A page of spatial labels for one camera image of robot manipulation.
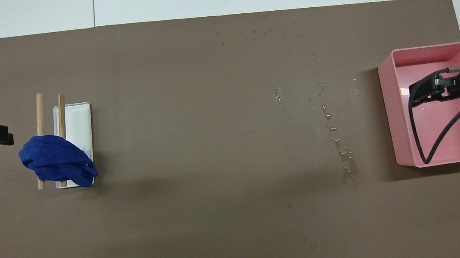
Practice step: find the blue towel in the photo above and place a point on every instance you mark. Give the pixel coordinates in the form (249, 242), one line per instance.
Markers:
(56, 159)

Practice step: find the pink plastic bin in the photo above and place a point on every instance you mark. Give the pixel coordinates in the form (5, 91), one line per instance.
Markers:
(442, 57)

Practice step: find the brown table mat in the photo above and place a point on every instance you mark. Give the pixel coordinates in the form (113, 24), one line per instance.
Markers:
(215, 148)

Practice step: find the white towel rack base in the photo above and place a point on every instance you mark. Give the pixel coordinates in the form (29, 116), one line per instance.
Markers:
(79, 120)

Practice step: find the spilled water droplets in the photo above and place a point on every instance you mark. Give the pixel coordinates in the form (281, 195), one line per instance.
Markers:
(348, 161)

